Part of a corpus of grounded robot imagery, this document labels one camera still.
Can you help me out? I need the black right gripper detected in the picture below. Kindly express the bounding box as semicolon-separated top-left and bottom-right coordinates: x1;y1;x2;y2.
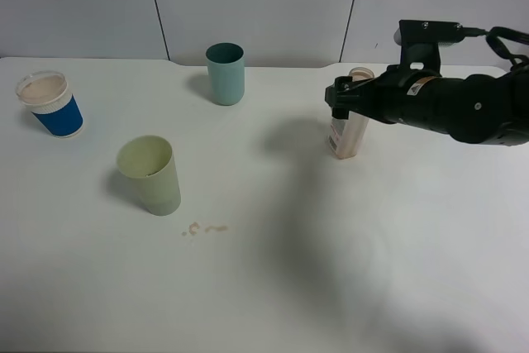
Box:
325;64;438;125

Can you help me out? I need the clear plastic drink bottle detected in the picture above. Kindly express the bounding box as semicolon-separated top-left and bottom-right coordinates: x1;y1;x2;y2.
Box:
325;67;374;160

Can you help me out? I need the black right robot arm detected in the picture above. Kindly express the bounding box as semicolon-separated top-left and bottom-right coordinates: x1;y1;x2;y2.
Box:
325;64;528;146

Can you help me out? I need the teal plastic cup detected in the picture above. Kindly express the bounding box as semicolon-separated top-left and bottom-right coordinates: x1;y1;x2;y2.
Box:
206;42;245;106

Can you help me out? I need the light green plastic cup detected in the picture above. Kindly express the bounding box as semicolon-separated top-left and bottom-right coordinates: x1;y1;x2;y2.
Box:
117;135;181;216

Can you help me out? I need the blue sleeved paper cup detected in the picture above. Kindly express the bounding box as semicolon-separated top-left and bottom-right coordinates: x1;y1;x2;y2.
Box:
16;70;83;138

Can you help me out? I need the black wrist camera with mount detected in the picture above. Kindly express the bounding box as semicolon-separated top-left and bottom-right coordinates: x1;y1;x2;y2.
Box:
394;20;465;73

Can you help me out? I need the black camera cable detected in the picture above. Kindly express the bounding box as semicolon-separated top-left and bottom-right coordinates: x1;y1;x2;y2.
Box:
456;26;529;73

